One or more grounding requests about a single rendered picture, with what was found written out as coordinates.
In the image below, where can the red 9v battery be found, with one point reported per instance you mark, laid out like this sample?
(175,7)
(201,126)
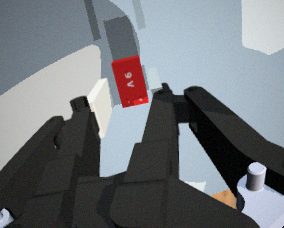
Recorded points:
(130,81)

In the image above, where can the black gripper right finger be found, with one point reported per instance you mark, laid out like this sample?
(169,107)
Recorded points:
(251,166)

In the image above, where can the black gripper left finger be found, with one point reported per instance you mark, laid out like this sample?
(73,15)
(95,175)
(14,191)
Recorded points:
(53,204)

